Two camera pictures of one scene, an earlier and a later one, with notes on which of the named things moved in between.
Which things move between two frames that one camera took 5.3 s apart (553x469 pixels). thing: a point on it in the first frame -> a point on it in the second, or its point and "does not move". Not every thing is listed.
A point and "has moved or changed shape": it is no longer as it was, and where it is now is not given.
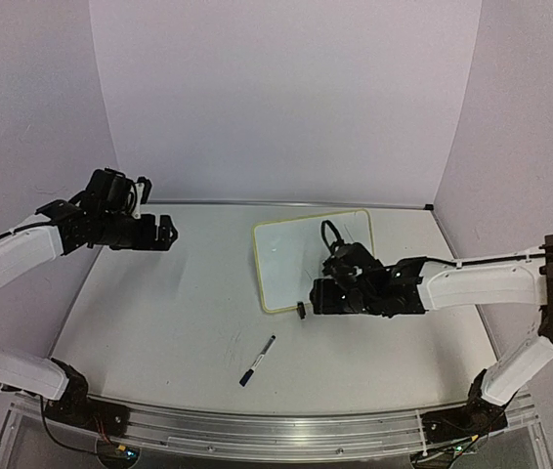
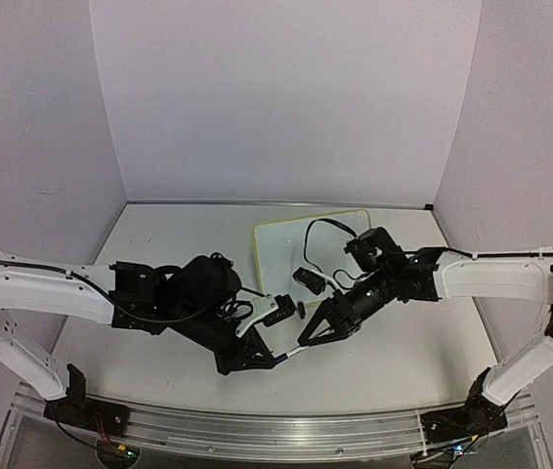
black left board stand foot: (301, 310) does not move
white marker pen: (265, 351) has moved or changed shape
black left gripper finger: (166, 235) -> (255, 350)
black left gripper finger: (167, 228) -> (251, 359)
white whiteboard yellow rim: (290, 254) does not move
